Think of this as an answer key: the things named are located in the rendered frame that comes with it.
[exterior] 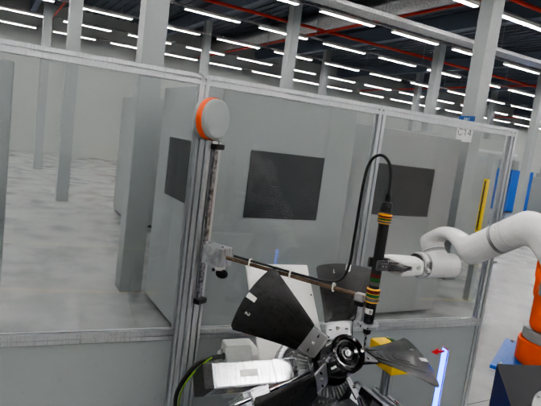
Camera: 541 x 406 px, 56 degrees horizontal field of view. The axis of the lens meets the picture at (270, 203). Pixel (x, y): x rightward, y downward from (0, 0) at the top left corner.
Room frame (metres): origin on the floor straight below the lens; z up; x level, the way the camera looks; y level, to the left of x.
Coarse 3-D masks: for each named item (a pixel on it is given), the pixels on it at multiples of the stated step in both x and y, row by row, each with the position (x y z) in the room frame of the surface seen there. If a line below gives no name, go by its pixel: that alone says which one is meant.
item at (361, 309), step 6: (354, 294) 1.60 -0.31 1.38; (360, 294) 1.59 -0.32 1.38; (354, 300) 1.59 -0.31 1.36; (360, 300) 1.58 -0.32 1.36; (360, 306) 1.58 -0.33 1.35; (360, 312) 1.58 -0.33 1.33; (360, 318) 1.58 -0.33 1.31; (360, 324) 1.56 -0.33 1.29; (366, 324) 1.56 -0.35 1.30; (378, 324) 1.58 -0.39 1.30
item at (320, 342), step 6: (312, 330) 1.54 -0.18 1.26; (318, 330) 1.54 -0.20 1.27; (312, 336) 1.54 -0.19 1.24; (324, 336) 1.54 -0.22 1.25; (306, 342) 1.54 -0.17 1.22; (318, 342) 1.54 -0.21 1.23; (324, 342) 1.54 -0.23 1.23; (300, 348) 1.54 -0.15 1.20; (306, 348) 1.54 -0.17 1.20; (312, 348) 1.54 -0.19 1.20; (318, 348) 1.54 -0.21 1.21; (312, 354) 1.54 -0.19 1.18
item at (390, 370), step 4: (372, 340) 2.04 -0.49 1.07; (376, 340) 2.03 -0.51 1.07; (380, 340) 2.04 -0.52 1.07; (384, 340) 2.04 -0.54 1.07; (388, 340) 2.05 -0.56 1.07; (372, 344) 2.03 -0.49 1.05; (376, 344) 2.01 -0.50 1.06; (380, 344) 1.99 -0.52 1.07; (376, 364) 1.99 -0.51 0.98; (380, 364) 1.97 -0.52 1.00; (384, 364) 1.95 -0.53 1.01; (384, 368) 1.94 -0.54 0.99; (388, 368) 1.92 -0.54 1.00; (392, 368) 1.91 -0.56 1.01; (388, 372) 1.92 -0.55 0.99; (392, 372) 1.91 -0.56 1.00; (396, 372) 1.92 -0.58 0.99; (400, 372) 1.93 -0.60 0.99; (404, 372) 1.93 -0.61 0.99
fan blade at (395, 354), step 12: (372, 348) 1.65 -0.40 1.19; (384, 348) 1.67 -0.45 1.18; (396, 348) 1.69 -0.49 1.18; (384, 360) 1.57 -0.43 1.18; (396, 360) 1.59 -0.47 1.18; (408, 360) 1.62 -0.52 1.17; (420, 360) 1.66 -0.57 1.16; (408, 372) 1.55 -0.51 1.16; (420, 372) 1.59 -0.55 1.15; (432, 372) 1.62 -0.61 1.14; (432, 384) 1.56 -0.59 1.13
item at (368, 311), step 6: (390, 198) 1.58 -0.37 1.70; (384, 204) 1.57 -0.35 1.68; (390, 204) 1.57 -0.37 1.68; (384, 210) 1.56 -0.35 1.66; (390, 210) 1.57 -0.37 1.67; (366, 306) 1.57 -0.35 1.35; (372, 306) 1.56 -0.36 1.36; (366, 312) 1.57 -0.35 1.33; (372, 312) 1.56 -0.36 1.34; (366, 318) 1.57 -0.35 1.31; (372, 318) 1.57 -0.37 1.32; (372, 324) 1.57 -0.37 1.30; (366, 330) 1.57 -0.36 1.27
